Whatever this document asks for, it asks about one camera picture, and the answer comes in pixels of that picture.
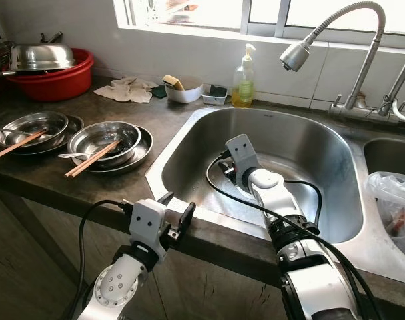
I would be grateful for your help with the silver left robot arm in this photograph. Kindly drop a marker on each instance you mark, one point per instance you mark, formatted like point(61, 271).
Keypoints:
point(119, 290)

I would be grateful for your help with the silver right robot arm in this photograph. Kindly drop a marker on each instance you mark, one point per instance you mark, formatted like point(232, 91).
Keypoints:
point(322, 286)

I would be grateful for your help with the stainless steel kitchen sink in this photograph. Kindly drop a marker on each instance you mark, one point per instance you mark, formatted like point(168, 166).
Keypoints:
point(302, 143)

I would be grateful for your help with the stainless steel plate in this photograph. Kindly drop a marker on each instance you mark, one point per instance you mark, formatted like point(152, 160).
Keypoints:
point(75, 128)
point(144, 150)

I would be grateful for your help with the small white plastic tray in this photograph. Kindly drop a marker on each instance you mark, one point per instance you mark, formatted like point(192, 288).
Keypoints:
point(214, 100)

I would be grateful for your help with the stainless steel bowl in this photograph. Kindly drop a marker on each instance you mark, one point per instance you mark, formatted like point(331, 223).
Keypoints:
point(122, 132)
point(45, 121)

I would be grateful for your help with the wooden chopstick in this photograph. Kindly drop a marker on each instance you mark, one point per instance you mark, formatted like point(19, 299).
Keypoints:
point(95, 160)
point(89, 163)
point(15, 145)
point(22, 140)

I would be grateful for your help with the grey wooden counter cabinet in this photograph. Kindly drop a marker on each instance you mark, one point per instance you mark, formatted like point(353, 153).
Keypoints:
point(222, 293)

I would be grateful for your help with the dark scrubber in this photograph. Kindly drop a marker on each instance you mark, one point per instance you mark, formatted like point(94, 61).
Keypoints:
point(217, 90)

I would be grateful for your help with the yellow dish soap pump bottle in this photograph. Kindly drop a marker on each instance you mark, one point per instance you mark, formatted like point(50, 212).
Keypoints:
point(243, 90)

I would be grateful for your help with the white ceramic bowl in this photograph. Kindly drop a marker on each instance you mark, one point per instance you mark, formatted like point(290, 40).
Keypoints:
point(187, 94)

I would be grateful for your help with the stainless steel spoon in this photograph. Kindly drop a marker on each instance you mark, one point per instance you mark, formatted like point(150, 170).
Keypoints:
point(2, 128)
point(72, 156)

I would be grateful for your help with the green scouring pad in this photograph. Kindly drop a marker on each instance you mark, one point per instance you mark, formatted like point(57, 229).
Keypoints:
point(158, 92)

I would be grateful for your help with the yellow sponge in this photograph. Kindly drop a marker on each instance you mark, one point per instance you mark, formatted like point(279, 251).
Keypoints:
point(173, 82)

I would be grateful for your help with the crumpled white cloth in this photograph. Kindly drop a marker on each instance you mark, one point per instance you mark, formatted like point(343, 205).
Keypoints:
point(127, 90)

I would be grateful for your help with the flexible chrome spray faucet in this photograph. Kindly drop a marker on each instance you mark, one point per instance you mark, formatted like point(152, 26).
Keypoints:
point(294, 56)

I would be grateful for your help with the red plastic basin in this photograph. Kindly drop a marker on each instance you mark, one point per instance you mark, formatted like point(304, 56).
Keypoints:
point(59, 85)

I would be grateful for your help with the clear plastic bag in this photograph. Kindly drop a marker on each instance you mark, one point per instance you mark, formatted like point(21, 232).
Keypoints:
point(392, 200)

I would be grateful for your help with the white framed window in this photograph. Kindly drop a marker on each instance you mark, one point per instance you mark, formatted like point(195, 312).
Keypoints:
point(195, 13)

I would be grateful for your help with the domed stainless steel lid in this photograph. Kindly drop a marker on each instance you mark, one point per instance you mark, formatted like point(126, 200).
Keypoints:
point(42, 56)

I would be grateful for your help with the straight chrome tap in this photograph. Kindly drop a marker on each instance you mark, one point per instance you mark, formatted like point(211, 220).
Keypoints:
point(399, 86)

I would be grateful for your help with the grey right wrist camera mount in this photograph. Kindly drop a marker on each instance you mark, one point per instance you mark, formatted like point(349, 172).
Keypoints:
point(242, 154)

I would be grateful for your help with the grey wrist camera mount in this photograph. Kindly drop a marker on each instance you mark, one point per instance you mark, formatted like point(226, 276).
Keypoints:
point(149, 223)
point(242, 154)

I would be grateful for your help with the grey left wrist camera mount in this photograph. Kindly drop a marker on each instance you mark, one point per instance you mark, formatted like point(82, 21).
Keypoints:
point(149, 223)

